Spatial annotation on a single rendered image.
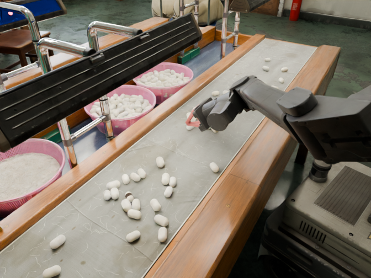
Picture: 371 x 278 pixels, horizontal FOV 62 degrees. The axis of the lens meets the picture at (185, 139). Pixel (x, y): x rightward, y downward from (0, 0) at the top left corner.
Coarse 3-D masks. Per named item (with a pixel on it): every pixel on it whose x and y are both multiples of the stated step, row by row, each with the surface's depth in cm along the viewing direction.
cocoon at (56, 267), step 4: (48, 268) 62; (52, 268) 62; (56, 268) 62; (60, 268) 62; (44, 272) 61; (48, 272) 61; (52, 272) 61; (56, 272) 62; (44, 276) 61; (48, 276) 61; (52, 276) 62
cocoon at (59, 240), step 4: (60, 236) 68; (64, 236) 68; (52, 240) 67; (56, 240) 67; (60, 240) 67; (64, 240) 68; (52, 244) 66; (56, 244) 67; (60, 244) 67; (52, 248) 67
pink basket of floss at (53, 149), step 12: (24, 144) 96; (36, 144) 96; (48, 144) 95; (0, 156) 93; (60, 156) 92; (60, 168) 84; (36, 192) 78; (0, 204) 76; (12, 204) 77; (0, 216) 82
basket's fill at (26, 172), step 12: (24, 156) 95; (36, 156) 95; (48, 156) 95; (0, 168) 91; (12, 168) 91; (24, 168) 90; (36, 168) 90; (48, 168) 91; (0, 180) 86; (12, 180) 86; (24, 180) 85; (36, 180) 87; (48, 180) 87; (0, 192) 82; (12, 192) 83; (24, 192) 83
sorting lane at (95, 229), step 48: (288, 48) 170; (144, 144) 99; (192, 144) 99; (240, 144) 99; (96, 192) 81; (144, 192) 81; (192, 192) 81; (48, 240) 69; (96, 240) 69; (144, 240) 69
